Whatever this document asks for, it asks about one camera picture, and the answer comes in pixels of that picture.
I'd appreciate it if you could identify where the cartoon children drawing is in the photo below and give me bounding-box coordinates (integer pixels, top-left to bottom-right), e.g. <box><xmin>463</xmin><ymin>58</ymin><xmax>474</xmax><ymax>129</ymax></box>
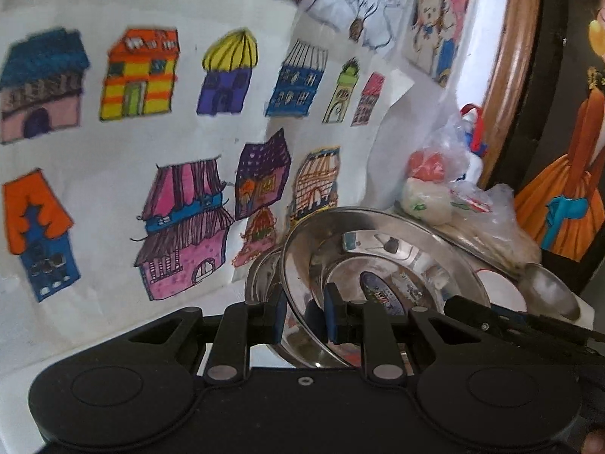
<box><xmin>408</xmin><ymin>0</ymin><xmax>476</xmax><ymax>89</ymax></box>

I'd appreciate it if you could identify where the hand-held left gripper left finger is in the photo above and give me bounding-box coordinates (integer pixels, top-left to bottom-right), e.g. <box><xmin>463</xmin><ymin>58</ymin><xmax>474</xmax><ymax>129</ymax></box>
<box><xmin>125</xmin><ymin>288</ymin><xmax>289</xmax><ymax>386</ymax></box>

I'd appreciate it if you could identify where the clear plastic bag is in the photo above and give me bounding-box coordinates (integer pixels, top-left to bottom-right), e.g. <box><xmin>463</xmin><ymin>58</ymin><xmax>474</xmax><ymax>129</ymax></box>
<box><xmin>397</xmin><ymin>109</ymin><xmax>542</xmax><ymax>270</ymax></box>

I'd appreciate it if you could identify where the white printed tablecloth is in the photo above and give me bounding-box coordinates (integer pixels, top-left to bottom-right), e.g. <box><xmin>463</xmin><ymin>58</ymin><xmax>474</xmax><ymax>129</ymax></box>
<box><xmin>0</xmin><ymin>331</ymin><xmax>199</xmax><ymax>440</ymax></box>

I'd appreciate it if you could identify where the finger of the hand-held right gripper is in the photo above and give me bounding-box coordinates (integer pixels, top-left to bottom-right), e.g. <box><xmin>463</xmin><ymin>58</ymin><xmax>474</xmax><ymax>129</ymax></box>
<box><xmin>444</xmin><ymin>295</ymin><xmax>536</xmax><ymax>337</ymax></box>

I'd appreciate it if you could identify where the wooden frame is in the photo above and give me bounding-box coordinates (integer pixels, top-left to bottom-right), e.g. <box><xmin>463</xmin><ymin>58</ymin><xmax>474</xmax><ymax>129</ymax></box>
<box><xmin>476</xmin><ymin>0</ymin><xmax>545</xmax><ymax>191</ymax></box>

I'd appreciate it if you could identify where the white round food packet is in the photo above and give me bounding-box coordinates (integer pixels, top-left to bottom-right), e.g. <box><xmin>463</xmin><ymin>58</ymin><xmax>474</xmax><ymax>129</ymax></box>
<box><xmin>401</xmin><ymin>179</ymin><xmax>455</xmax><ymax>224</ymax></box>

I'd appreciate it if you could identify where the small steel plate blue sticker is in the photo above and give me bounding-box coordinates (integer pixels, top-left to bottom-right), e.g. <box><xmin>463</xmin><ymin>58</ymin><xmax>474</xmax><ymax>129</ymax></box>
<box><xmin>281</xmin><ymin>205</ymin><xmax>492</xmax><ymax>370</ymax></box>

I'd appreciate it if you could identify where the steel tray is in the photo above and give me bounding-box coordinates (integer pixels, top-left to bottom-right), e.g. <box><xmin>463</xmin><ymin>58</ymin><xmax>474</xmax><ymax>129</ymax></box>
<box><xmin>432</xmin><ymin>222</ymin><xmax>525</xmax><ymax>280</ymax></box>

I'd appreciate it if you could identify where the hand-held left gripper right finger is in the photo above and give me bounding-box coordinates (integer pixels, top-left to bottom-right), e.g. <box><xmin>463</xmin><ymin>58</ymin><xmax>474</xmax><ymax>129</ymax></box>
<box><xmin>322</xmin><ymin>283</ymin><xmax>471</xmax><ymax>386</ymax></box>

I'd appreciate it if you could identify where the red round food packet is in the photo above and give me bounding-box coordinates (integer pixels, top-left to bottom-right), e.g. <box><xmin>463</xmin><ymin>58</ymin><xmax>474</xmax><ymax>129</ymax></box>
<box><xmin>408</xmin><ymin>150</ymin><xmax>451</xmax><ymax>185</ymax></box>

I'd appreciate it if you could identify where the white bottle red blue cap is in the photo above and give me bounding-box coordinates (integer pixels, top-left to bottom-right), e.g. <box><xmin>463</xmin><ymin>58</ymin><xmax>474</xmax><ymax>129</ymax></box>
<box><xmin>459</xmin><ymin>103</ymin><xmax>491</xmax><ymax>185</ymax></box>

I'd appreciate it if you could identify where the white bowl red rim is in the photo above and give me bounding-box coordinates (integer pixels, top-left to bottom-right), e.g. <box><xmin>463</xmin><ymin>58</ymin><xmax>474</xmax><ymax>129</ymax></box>
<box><xmin>475</xmin><ymin>269</ymin><xmax>527</xmax><ymax>314</ymax></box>

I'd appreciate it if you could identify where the steel bowl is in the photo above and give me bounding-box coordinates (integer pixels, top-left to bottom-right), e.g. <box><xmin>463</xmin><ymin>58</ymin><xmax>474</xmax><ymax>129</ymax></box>
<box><xmin>243</xmin><ymin>246</ymin><xmax>303</xmax><ymax>366</ymax></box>
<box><xmin>522</xmin><ymin>262</ymin><xmax>582</xmax><ymax>325</ymax></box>

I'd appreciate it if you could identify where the girl in orange dress painting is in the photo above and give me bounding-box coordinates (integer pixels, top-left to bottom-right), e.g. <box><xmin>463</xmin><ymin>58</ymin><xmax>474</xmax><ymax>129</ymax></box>
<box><xmin>489</xmin><ymin>0</ymin><xmax>605</xmax><ymax>299</ymax></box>

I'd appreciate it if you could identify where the colourful houses drawing paper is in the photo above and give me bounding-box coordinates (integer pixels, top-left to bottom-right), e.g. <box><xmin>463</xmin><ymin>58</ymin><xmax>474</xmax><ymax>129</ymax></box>
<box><xmin>0</xmin><ymin>0</ymin><xmax>417</xmax><ymax>374</ymax></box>

